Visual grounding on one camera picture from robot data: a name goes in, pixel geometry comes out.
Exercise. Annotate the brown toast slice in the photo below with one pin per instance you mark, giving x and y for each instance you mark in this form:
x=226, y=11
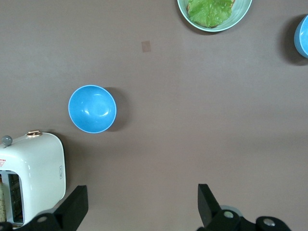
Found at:
x=188, y=7

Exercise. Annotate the blue bowl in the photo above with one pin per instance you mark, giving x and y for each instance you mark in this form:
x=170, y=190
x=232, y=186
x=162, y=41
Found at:
x=92, y=108
x=302, y=36

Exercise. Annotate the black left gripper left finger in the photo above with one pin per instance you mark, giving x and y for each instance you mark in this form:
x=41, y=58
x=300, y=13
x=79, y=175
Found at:
x=74, y=207

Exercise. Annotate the brown tape patch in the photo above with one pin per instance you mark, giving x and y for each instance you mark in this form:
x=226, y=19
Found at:
x=146, y=46

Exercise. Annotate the green lettuce leaf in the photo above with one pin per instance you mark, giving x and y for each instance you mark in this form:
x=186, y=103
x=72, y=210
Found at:
x=209, y=12

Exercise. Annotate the pale green plate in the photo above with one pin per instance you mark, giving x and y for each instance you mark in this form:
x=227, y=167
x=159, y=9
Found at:
x=240, y=14

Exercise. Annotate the white toaster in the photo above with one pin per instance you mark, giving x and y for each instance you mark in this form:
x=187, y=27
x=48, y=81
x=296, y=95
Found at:
x=41, y=163

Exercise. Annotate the bread slice in toaster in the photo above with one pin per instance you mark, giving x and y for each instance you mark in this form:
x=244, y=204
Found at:
x=2, y=199

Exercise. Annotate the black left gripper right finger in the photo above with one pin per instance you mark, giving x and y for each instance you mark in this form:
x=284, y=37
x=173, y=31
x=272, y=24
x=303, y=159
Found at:
x=208, y=207

